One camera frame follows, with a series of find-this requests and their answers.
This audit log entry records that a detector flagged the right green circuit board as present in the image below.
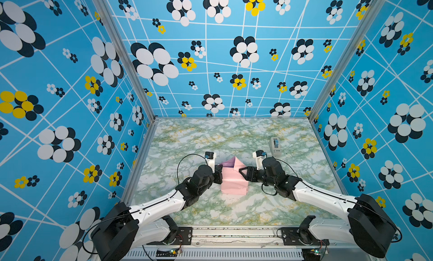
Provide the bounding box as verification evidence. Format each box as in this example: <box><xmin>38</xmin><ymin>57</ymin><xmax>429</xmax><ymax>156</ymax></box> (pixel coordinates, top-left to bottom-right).
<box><xmin>302</xmin><ymin>249</ymin><xmax>321</xmax><ymax>261</ymax></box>

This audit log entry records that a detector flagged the green circuit board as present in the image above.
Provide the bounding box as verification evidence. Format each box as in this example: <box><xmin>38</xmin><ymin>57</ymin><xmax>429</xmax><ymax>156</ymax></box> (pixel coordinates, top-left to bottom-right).
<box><xmin>156</xmin><ymin>249</ymin><xmax>182</xmax><ymax>258</ymax></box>
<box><xmin>302</xmin><ymin>249</ymin><xmax>321</xmax><ymax>261</ymax></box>

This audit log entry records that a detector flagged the aluminium front rail frame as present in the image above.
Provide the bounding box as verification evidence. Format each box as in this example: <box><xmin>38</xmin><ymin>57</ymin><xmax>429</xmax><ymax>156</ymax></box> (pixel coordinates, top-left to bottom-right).
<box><xmin>120</xmin><ymin>226</ymin><xmax>378</xmax><ymax>261</ymax></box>

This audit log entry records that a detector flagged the purple wrapping paper sheet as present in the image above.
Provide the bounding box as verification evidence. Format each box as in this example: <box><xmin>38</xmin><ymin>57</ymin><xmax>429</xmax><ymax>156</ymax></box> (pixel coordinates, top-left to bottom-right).
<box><xmin>221</xmin><ymin>157</ymin><xmax>249</xmax><ymax>196</ymax></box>

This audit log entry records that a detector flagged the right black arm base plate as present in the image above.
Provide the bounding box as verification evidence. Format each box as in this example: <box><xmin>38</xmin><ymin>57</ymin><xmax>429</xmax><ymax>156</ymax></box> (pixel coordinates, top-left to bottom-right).
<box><xmin>276</xmin><ymin>227</ymin><xmax>329</xmax><ymax>247</ymax></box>

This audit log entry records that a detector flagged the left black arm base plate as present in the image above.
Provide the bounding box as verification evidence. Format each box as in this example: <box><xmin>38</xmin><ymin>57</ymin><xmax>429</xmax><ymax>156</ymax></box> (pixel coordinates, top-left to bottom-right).
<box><xmin>148</xmin><ymin>227</ymin><xmax>193</xmax><ymax>246</ymax></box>

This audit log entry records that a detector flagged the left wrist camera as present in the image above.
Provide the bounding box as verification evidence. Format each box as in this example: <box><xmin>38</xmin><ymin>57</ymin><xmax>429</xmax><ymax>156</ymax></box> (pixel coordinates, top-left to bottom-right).
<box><xmin>204</xmin><ymin>151</ymin><xmax>215</xmax><ymax>173</ymax></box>

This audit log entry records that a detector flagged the left green circuit board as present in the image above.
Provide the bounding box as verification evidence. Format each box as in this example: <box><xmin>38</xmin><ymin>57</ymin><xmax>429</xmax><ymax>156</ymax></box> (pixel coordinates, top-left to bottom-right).
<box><xmin>156</xmin><ymin>249</ymin><xmax>182</xmax><ymax>258</ymax></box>

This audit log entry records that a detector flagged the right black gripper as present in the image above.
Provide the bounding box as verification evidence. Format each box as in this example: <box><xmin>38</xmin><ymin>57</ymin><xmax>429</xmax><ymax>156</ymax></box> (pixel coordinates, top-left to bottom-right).
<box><xmin>239</xmin><ymin>167</ymin><xmax>277</xmax><ymax>189</ymax></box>

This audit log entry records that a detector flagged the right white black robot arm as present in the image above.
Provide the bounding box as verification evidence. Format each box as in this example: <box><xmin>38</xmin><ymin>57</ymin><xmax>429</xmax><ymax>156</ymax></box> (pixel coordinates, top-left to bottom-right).
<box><xmin>239</xmin><ymin>157</ymin><xmax>399</xmax><ymax>258</ymax></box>

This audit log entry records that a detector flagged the white tape dispenser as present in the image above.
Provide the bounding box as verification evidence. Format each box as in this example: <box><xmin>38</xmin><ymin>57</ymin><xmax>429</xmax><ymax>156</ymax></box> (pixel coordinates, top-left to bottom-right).
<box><xmin>269</xmin><ymin>137</ymin><xmax>282</xmax><ymax>157</ymax></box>

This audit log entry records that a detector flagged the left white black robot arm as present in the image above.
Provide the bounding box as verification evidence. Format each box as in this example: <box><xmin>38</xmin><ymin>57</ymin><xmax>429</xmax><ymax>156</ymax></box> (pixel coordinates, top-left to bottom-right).
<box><xmin>90</xmin><ymin>165</ymin><xmax>223</xmax><ymax>261</ymax></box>

